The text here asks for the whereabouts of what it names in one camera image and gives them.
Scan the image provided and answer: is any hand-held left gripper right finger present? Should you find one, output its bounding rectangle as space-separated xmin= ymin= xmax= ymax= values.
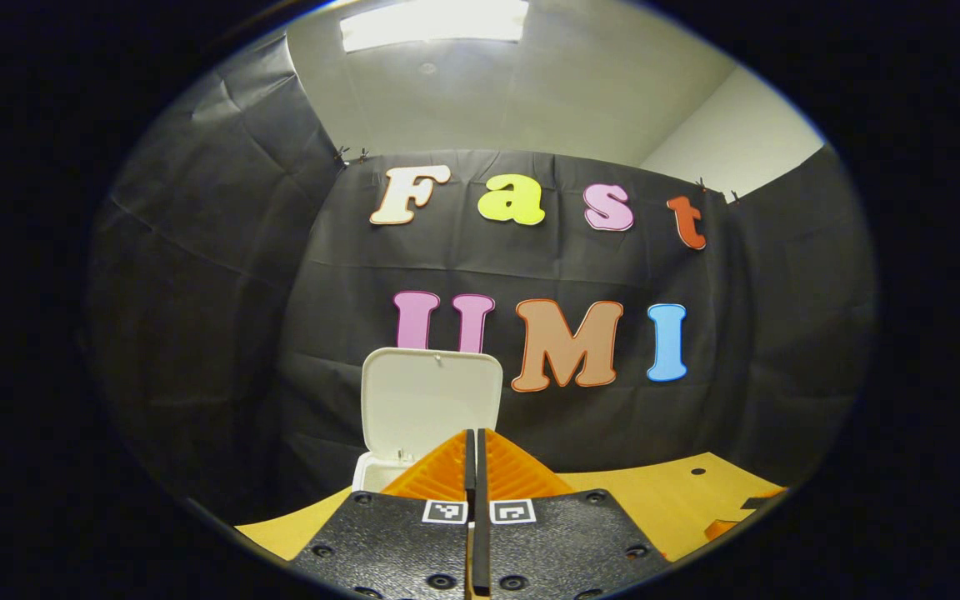
xmin=476 ymin=427 xmax=673 ymax=600

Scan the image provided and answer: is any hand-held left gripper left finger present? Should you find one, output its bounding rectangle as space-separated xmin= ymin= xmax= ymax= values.
xmin=288 ymin=429 xmax=477 ymax=600

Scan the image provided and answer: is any white desktop garbage bin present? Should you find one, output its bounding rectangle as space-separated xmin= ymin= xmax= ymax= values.
xmin=352 ymin=347 xmax=504 ymax=494

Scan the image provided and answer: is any black backdrop cloth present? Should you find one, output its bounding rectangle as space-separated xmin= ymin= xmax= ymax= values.
xmin=84 ymin=33 xmax=877 ymax=526

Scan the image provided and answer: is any ceiling light panel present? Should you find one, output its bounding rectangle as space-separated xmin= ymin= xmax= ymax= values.
xmin=340 ymin=0 xmax=529 ymax=53

